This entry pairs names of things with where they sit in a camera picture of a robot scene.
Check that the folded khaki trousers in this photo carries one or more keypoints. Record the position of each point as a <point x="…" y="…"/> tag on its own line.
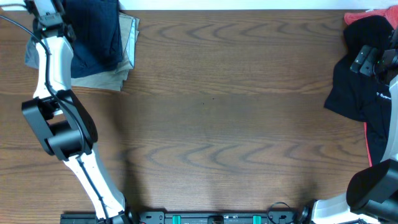
<point x="113" y="79"/>

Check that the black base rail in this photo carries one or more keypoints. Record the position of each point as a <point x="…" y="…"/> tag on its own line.
<point x="159" y="217"/>

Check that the black t-shirt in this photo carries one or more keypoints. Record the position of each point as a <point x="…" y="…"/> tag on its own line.
<point x="360" y="97"/>

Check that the navy blue cloth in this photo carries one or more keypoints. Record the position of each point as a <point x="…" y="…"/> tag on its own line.
<point x="98" y="45"/>

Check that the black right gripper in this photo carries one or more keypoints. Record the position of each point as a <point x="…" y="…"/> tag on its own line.
<point x="366" y="61"/>

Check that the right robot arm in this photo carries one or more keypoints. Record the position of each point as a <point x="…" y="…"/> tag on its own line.
<point x="371" y="196"/>

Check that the red garment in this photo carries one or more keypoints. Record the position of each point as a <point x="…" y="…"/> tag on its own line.
<point x="390" y="14"/>

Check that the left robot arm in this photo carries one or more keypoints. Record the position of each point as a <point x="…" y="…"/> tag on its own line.
<point x="60" y="122"/>

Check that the folded grey garment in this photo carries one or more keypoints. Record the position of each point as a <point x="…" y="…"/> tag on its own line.
<point x="31" y="57"/>

